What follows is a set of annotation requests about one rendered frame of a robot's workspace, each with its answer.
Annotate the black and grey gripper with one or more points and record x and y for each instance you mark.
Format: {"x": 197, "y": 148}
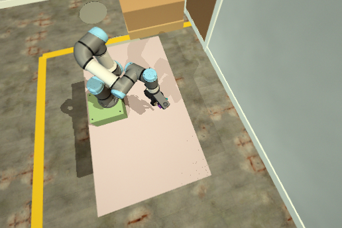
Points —
{"x": 153, "y": 101}

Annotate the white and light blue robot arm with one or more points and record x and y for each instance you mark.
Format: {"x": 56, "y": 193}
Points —
{"x": 106, "y": 84}

